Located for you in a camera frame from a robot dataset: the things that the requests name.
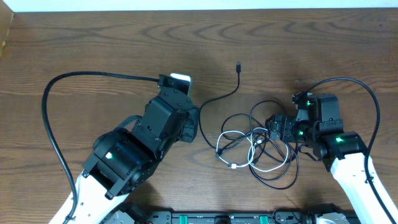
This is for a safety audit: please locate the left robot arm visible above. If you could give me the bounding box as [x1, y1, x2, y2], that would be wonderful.
[51, 86, 199, 223]

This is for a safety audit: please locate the black USB cable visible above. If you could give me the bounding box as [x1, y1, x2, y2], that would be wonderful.
[198, 61, 300, 190]

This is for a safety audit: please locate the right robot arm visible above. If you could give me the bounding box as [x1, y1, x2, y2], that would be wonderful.
[266, 93, 397, 223]

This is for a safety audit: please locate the white USB cable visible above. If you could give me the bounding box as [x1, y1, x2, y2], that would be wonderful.
[215, 127, 290, 173]

